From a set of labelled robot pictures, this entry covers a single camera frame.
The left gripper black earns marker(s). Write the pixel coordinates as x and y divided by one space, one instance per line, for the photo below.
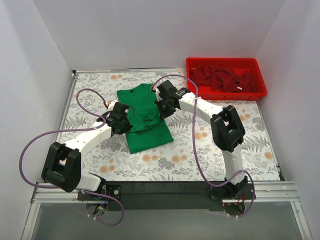
125 124

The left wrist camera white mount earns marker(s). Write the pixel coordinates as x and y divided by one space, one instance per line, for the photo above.
110 104

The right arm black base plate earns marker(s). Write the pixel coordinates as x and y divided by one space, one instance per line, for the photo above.
217 193

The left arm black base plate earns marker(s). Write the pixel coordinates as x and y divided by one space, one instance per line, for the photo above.
113 190

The black front crossbar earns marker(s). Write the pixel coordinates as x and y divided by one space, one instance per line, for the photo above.
167 195

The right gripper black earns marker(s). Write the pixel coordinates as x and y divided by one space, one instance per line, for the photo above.
161 107

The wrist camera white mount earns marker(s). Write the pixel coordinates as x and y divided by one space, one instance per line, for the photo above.
110 104
156 92

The green t shirt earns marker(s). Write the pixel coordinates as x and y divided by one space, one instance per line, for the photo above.
148 130

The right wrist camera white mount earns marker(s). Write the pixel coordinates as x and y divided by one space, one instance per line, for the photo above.
156 92

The aluminium frame rail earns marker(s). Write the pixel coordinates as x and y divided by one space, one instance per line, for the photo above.
265 191

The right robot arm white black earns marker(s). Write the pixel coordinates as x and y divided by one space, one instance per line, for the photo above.
227 131

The dark red t shirt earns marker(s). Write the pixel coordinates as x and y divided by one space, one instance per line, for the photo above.
224 78

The red plastic bin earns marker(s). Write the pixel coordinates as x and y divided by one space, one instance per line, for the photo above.
239 65

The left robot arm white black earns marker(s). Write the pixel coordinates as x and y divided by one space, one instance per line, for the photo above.
63 164

